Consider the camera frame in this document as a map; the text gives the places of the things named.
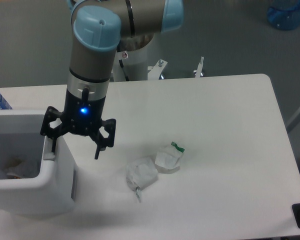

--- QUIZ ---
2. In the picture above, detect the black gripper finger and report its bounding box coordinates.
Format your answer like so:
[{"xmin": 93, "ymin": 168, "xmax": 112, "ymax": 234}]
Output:
[
  {"xmin": 39, "ymin": 105, "xmax": 71, "ymax": 154},
  {"xmin": 88, "ymin": 118, "xmax": 116, "ymax": 160}
]

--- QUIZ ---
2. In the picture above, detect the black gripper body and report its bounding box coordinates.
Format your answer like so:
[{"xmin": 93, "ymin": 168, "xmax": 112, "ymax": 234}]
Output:
[{"xmin": 62, "ymin": 90, "xmax": 106, "ymax": 136}]

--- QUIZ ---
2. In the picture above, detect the white push-lid trash can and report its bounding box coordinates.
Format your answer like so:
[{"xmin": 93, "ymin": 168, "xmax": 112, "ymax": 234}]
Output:
[{"xmin": 0, "ymin": 110, "xmax": 78, "ymax": 215}]

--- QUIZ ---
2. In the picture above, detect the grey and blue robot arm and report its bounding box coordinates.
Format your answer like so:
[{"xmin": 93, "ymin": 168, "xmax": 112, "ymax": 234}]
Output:
[{"xmin": 40, "ymin": 0, "xmax": 184, "ymax": 153}]

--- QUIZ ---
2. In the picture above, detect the crumpled white wrapper with text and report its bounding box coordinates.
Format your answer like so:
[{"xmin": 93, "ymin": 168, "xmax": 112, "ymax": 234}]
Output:
[{"xmin": 125, "ymin": 156, "xmax": 158, "ymax": 203}]

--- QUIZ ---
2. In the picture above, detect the crumpled white wrapper green strip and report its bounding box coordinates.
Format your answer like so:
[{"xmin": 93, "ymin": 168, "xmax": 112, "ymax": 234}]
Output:
[{"xmin": 154, "ymin": 141, "xmax": 185, "ymax": 174}]

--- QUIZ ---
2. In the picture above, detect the large blue water jug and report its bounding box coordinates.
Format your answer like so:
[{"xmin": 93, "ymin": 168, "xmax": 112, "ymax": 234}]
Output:
[{"xmin": 266, "ymin": 0, "xmax": 300, "ymax": 31}]

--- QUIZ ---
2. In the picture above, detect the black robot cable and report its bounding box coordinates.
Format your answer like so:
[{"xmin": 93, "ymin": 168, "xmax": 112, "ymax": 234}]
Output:
[{"xmin": 118, "ymin": 58, "xmax": 130, "ymax": 82}]

